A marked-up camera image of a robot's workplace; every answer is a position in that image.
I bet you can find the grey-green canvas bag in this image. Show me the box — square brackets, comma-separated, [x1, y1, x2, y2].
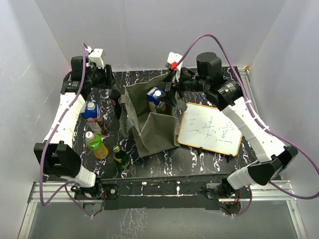
[120, 75, 179, 157]

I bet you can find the yellow-framed whiteboard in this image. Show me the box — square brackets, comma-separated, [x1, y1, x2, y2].
[177, 103, 242, 156]

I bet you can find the green glass bottle front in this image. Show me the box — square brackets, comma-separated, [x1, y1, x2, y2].
[113, 145, 130, 170]

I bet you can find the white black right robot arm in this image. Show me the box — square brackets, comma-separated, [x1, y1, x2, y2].
[160, 52, 298, 198]

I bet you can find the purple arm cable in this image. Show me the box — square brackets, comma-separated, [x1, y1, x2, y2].
[175, 33, 319, 217]
[38, 41, 95, 217]

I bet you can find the aluminium frame rail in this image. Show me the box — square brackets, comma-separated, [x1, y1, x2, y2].
[17, 66, 309, 239]

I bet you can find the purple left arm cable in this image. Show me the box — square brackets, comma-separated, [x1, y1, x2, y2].
[38, 41, 95, 217]

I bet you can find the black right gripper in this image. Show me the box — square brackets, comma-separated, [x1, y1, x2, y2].
[157, 67, 209, 107]

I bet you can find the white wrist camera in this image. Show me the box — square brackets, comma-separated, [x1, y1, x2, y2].
[86, 46, 105, 69]
[165, 52, 182, 81]

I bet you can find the dark cola bottle red label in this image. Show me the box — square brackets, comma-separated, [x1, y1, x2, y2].
[109, 89, 122, 119]

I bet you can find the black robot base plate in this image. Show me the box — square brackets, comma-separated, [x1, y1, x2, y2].
[71, 174, 250, 210]

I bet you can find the blue red juice carton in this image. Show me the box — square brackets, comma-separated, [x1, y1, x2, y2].
[80, 101, 107, 136]

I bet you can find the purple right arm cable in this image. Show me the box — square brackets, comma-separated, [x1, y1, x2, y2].
[175, 33, 319, 217]

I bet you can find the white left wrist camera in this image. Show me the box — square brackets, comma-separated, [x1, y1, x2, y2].
[86, 46, 105, 69]

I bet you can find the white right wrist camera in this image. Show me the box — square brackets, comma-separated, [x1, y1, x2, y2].
[165, 52, 182, 81]

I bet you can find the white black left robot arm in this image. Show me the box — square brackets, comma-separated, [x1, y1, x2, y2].
[34, 49, 115, 199]

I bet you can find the Fontana pineapple juice carton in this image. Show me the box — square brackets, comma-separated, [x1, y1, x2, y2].
[147, 87, 166, 114]

